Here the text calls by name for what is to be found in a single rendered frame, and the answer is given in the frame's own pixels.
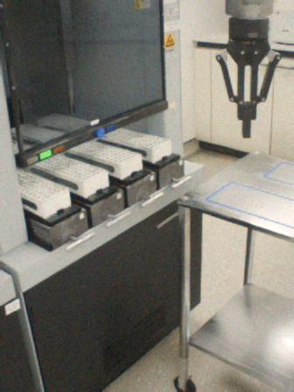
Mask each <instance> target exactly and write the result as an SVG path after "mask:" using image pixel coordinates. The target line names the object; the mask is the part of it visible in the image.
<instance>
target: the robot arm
mask: <svg viewBox="0 0 294 392"><path fill-rule="evenodd" d="M273 1H274V0H226V5H225V13H226V14H227V15H229V16H232V17H230V18H229V19H228V38H229V40H228V42H227V45H226V49H225V50H222V51H221V52H217V53H216V54H215V55H214V56H215V58H216V60H217V62H218V63H219V65H220V69H221V73H222V74H223V78H224V81H225V86H226V90H227V97H228V100H229V101H230V102H234V103H237V117H238V120H241V135H242V138H250V130H251V121H255V120H256V113H257V106H258V103H261V102H266V99H267V96H268V93H269V91H270V85H271V82H272V77H273V74H274V72H275V69H276V66H277V65H278V63H279V62H280V60H281V59H282V58H281V55H280V54H279V53H278V52H274V51H272V50H271V49H270V44H269V41H268V38H269V26H270V19H269V18H268V17H267V16H270V15H271V14H272V13H273V3H274V2H273ZM228 54H230V56H231V57H232V59H233V60H234V62H235V63H236V64H237V71H238V74H237V95H234V92H233V88H232V83H231V79H230V75H229V71H228V67H227V64H226V61H227V60H228ZM267 55H269V57H268V61H269V63H268V65H267V67H266V70H265V73H264V79H263V82H262V87H261V90H260V93H259V95H257V89H258V65H259V64H260V63H261V62H262V61H263V60H264V59H265V58H266V56H267ZM246 66H249V68H250V72H251V74H250V90H249V101H244V85H245V72H246V71H245V67H246Z"/></svg>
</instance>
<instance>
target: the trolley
mask: <svg viewBox="0 0 294 392"><path fill-rule="evenodd" d="M177 205H178V258H179V311H178V314H179V367H180V374H179V375H178V376H177V377H176V378H175V380H174V386H175V389H176V391H177V392H197V388H196V386H195V384H194V382H193V381H192V374H191V373H190V372H189V346H190V347H193V348H195V349H198V350H200V351H201V352H203V353H205V354H208V355H209V356H211V357H213V358H215V359H216V360H220V361H222V362H224V363H226V364H228V365H229V366H231V367H233V368H235V369H237V370H241V371H242V372H244V373H245V374H247V375H250V376H252V377H254V378H256V379H257V380H258V381H259V382H264V383H266V384H267V385H269V386H271V387H272V388H274V389H277V390H278V391H280V392H294V300H292V299H290V298H287V297H285V296H283V295H281V294H278V293H276V292H274V291H269V290H265V289H264V288H261V287H259V286H258V285H255V284H253V283H251V282H252V269H253V254H254V249H255V240H256V231H257V232H260V233H263V234H266V235H270V236H273V237H275V238H277V239H280V240H283V241H286V242H290V243H293V244H294V160H292V159H288V158H284V157H278V156H274V155H270V154H266V153H262V152H258V151H253V152H252V153H250V154H248V155H247V156H246V157H244V158H242V159H241V160H239V161H237V162H236V163H234V164H232V165H230V166H229V167H228V168H227V169H225V170H222V171H220V172H218V173H217V174H215V175H214V176H212V177H211V178H209V179H208V180H206V182H204V183H203V184H201V185H198V186H196V187H195V188H193V189H192V190H191V191H189V192H187V193H185V194H184V195H182V196H179V198H178V199H177ZM190 209H192V210H195V211H198V212H202V213H204V214H206V215H209V216H212V217H214V218H217V219H220V220H223V221H228V222H231V223H234V224H236V225H239V226H242V227H245V228H247V229H248V233H247V248H246V250H245V266H244V282H243V287H241V289H240V290H239V291H238V292H237V293H236V294H235V295H234V296H233V297H232V298H231V299H230V300H229V301H228V302H227V303H226V304H225V305H224V306H222V307H221V308H220V309H219V310H218V311H217V312H216V313H215V314H214V315H213V316H212V317H211V318H210V319H209V320H208V321H207V322H206V323H205V324H204V325H203V326H202V327H201V328H200V329H199V330H198V331H197V332H196V333H195V334H194V335H192V336H191V337H189V331H190V287H189V269H190Z"/></svg>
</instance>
